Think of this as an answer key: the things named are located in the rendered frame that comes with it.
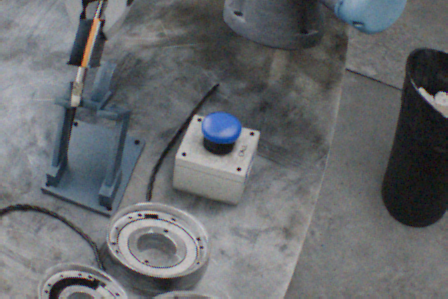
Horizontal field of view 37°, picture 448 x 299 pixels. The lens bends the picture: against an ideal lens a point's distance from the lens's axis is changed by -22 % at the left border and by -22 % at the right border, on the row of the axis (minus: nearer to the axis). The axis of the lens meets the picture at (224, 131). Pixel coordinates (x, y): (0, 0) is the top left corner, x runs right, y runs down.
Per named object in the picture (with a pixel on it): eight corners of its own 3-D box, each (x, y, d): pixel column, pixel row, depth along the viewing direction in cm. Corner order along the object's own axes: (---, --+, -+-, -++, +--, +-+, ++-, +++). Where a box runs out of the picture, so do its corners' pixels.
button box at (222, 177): (238, 206, 85) (245, 173, 82) (172, 188, 86) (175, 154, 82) (256, 157, 91) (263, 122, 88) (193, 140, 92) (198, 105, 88)
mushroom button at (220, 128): (230, 176, 84) (237, 139, 81) (192, 166, 85) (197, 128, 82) (239, 151, 87) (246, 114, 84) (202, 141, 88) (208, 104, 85)
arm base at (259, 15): (236, -13, 119) (244, -57, 113) (328, 13, 118) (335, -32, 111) (210, 32, 108) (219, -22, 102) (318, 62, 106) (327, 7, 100)
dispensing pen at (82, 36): (50, 149, 72) (89, -14, 69) (61, 143, 76) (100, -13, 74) (67, 155, 72) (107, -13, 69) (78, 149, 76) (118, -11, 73)
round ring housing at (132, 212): (214, 298, 74) (218, 277, 71) (114, 294, 72) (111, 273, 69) (199, 228, 82) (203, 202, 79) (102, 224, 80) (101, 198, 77)
